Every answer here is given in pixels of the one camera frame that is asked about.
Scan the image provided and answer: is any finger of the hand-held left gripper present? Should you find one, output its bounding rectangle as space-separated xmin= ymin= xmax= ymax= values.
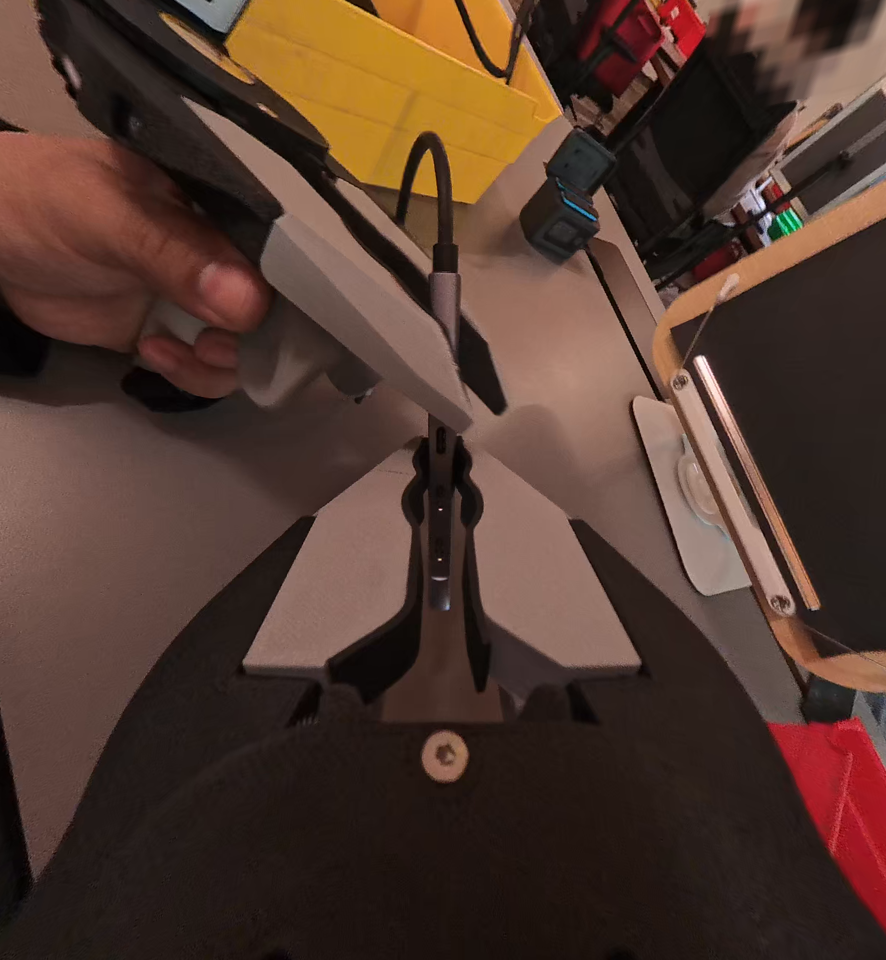
xmin=184 ymin=97 xmax=477 ymax=436
xmin=329 ymin=174 xmax=509 ymax=417

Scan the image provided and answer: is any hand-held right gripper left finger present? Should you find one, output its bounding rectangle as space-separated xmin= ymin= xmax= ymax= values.
xmin=242 ymin=435 xmax=430 ymax=706

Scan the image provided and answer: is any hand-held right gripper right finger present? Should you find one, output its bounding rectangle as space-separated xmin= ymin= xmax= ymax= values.
xmin=452 ymin=438 xmax=645 ymax=695

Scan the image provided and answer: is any black usb-c cable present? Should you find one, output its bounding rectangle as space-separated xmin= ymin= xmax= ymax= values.
xmin=395 ymin=131 xmax=465 ymax=369

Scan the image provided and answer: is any grey usb hub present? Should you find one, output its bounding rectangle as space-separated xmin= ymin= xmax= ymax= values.
xmin=413 ymin=411 xmax=465 ymax=612

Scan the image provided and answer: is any yellow plastic bin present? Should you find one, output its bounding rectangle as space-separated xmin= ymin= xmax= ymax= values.
xmin=221 ymin=0 xmax=564 ymax=205

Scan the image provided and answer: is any red plastic bin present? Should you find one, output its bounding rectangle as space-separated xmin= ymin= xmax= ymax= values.
xmin=769 ymin=716 xmax=886 ymax=939

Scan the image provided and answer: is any person's left hand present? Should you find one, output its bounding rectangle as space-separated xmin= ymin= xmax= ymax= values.
xmin=0 ymin=131 xmax=273 ymax=400

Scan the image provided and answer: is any black charging case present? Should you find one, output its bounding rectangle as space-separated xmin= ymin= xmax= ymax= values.
xmin=519 ymin=127 xmax=618 ymax=264

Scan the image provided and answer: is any red storage crate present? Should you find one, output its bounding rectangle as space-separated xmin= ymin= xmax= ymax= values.
xmin=576 ymin=0 xmax=706 ymax=97

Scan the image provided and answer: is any black wood-edged desk divider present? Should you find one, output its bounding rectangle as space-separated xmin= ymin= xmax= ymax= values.
xmin=653 ymin=183 xmax=886 ymax=695

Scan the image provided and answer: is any black flight case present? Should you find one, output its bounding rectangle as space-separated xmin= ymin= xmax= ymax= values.
xmin=769 ymin=75 xmax=886 ymax=222

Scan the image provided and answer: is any white divider base plate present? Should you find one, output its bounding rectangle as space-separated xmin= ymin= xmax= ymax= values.
xmin=632 ymin=395 xmax=755 ymax=597

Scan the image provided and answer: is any thin black cable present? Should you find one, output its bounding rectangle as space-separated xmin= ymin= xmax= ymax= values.
xmin=450 ymin=0 xmax=528 ymax=81

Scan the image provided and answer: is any silver divider bracket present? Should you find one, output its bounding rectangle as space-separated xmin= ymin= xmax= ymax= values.
xmin=670 ymin=354 xmax=822 ymax=618

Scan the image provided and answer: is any thin wire with white tip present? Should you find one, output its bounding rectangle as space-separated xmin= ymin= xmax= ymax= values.
xmin=671 ymin=273 xmax=740 ymax=376

